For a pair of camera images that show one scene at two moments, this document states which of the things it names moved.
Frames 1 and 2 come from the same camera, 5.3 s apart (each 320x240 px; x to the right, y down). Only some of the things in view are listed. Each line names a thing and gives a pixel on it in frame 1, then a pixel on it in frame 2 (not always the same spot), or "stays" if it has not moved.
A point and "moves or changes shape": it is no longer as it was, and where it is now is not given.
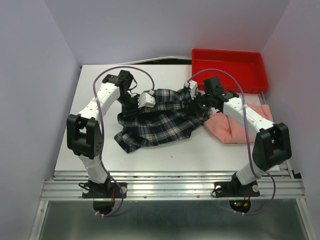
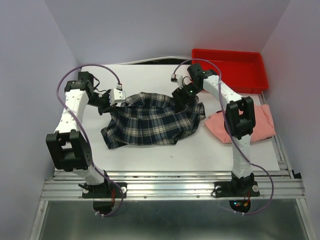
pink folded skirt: [228, 131] stays
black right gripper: [193, 105] -> [179, 104]
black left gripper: [135, 110] -> [107, 108]
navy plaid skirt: [173, 117] moves or changes shape
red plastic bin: [247, 68] stays
